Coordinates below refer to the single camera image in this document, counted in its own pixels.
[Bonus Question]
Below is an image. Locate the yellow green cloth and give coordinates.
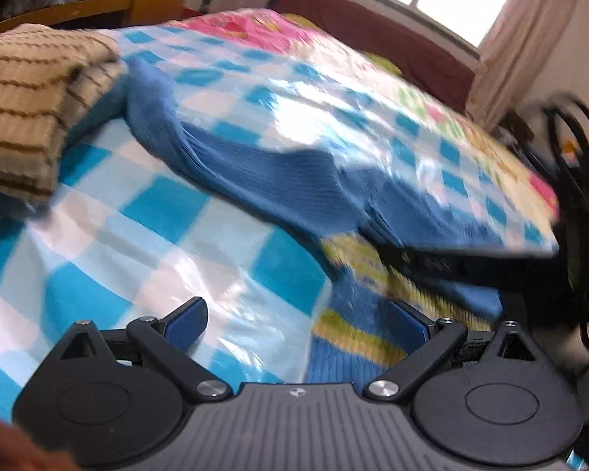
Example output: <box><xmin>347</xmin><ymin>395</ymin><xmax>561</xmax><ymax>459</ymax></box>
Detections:
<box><xmin>360</xmin><ymin>50</ymin><xmax>403</xmax><ymax>75</ymax></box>

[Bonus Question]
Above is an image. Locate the blue white checked plastic sheet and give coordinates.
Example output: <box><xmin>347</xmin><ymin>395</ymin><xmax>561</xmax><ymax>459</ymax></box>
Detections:
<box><xmin>0</xmin><ymin>27</ymin><xmax>560</xmax><ymax>423</ymax></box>

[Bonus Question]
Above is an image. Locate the beige curtain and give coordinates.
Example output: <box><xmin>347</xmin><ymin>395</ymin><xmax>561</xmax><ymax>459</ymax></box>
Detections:
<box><xmin>464</xmin><ymin>0</ymin><xmax>589</xmax><ymax>131</ymax></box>

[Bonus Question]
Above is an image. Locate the brown fuzzy sleeve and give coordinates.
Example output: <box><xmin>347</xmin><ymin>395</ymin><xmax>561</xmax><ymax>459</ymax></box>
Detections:
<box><xmin>0</xmin><ymin>409</ymin><xmax>82</xmax><ymax>471</ymax></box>

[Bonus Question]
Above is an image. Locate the pink cream printed blanket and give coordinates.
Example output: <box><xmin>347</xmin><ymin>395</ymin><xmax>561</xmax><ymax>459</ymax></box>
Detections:
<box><xmin>177</xmin><ymin>8</ymin><xmax>560</xmax><ymax>221</ymax></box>

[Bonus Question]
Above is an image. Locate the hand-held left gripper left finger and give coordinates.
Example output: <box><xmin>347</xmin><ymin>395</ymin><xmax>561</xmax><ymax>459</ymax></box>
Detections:
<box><xmin>49</xmin><ymin>297</ymin><xmax>232</xmax><ymax>400</ymax></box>

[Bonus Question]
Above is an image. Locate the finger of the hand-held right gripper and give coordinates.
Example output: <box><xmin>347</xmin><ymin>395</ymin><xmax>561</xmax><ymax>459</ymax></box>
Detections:
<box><xmin>377</xmin><ymin>244</ymin><xmax>556</xmax><ymax>288</ymax></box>

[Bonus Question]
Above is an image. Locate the beige brown-striped knitted sweater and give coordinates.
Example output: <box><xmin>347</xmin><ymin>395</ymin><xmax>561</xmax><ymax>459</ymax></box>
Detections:
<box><xmin>0</xmin><ymin>24</ymin><xmax>128</xmax><ymax>207</ymax></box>

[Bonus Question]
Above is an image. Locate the maroon upholstered bench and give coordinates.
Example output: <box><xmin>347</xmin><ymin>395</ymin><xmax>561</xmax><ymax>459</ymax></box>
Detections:
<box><xmin>270</xmin><ymin>0</ymin><xmax>477</xmax><ymax>113</ymax></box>

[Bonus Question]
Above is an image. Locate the blue knitted sweater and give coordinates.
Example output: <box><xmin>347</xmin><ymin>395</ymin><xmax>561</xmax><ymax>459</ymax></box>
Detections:
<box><xmin>125</xmin><ymin>54</ymin><xmax>558</xmax><ymax>388</ymax></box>

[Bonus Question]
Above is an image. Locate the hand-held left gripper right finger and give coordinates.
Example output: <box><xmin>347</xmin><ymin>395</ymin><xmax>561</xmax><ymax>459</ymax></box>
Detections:
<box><xmin>363</xmin><ymin>299</ymin><xmax>545</xmax><ymax>402</ymax></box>

